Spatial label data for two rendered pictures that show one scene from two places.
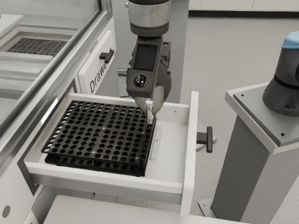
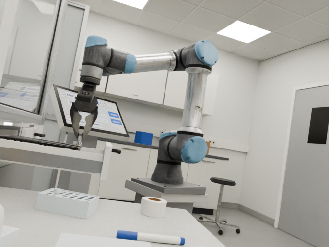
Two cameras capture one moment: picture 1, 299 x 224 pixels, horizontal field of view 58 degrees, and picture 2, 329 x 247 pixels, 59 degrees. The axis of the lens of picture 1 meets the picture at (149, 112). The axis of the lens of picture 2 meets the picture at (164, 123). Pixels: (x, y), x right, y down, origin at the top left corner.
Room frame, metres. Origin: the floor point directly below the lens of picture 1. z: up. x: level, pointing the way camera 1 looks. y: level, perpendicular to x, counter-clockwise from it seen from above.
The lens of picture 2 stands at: (-0.58, 0.09, 0.96)
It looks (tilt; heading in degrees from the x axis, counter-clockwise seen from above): 4 degrees up; 339
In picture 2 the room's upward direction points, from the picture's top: 10 degrees clockwise
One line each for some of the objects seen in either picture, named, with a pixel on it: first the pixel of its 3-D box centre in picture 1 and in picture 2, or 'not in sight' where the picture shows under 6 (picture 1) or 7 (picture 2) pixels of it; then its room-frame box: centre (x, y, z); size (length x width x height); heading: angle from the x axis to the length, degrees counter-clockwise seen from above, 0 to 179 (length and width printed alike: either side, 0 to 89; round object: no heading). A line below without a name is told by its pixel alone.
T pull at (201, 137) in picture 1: (204, 138); (115, 150); (0.41, -0.12, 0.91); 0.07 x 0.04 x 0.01; 171
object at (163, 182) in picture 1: (101, 138); (40, 152); (0.45, 0.11, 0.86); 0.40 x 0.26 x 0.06; 81
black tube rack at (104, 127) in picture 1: (105, 138); (43, 151); (0.45, 0.11, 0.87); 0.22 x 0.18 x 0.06; 81
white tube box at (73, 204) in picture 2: not in sight; (68, 202); (0.16, 0.03, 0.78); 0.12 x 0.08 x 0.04; 65
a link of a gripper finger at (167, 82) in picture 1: (159, 82); (90, 113); (0.46, -0.02, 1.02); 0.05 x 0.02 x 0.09; 80
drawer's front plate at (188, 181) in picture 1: (190, 146); (105, 159); (0.42, -0.09, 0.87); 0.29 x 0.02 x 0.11; 171
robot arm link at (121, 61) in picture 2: not in sight; (118, 61); (0.52, -0.09, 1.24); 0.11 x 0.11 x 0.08; 11
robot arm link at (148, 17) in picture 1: (147, 10); (90, 74); (0.48, 0.00, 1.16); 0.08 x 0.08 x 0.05
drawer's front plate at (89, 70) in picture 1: (98, 64); (31, 141); (0.78, 0.17, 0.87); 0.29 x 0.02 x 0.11; 171
